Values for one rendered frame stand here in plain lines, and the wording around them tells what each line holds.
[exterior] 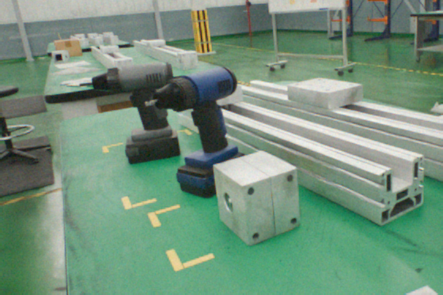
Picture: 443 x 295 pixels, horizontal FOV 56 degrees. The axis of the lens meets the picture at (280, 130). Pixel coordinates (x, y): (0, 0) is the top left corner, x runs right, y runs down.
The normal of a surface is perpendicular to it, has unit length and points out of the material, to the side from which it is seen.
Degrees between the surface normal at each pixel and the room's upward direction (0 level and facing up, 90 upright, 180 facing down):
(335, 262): 0
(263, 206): 90
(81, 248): 0
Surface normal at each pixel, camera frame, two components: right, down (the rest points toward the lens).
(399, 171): -0.82, 0.23
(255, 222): 0.53, 0.22
